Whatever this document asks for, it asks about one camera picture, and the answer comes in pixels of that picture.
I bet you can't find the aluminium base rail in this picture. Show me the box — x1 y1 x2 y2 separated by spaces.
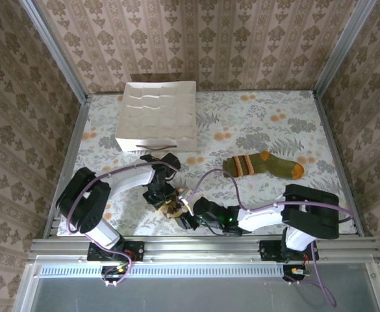
27 236 380 263

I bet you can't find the grey metal panel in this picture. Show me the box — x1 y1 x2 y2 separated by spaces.
12 256 380 312

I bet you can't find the black connector bracket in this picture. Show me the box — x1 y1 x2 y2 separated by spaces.
282 265 311 282
101 265 131 283

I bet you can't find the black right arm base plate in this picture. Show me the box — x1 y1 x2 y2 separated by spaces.
259 239 320 261

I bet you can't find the floral tablecloth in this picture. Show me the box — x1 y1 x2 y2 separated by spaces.
56 90 359 237

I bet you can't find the aluminium frame post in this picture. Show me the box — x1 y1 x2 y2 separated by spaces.
18 0 89 103
312 0 378 96

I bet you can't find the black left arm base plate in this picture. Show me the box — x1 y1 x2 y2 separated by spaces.
87 240 145 261

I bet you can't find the green striped sock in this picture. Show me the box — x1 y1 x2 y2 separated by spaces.
222 151 305 180

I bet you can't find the slotted grey cable duct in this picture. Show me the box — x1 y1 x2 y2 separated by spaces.
38 263 285 278

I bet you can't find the brown argyle sock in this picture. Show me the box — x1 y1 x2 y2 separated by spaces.
162 187 189 219

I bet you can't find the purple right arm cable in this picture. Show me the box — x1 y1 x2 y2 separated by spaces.
185 168 355 308

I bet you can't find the white fabric divider box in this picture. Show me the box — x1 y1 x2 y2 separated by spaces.
114 81 197 153

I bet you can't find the aluminium table side rail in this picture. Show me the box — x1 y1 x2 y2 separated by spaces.
42 96 92 240
312 92 366 237

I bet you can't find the brown box handle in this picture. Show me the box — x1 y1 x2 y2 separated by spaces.
136 144 177 151

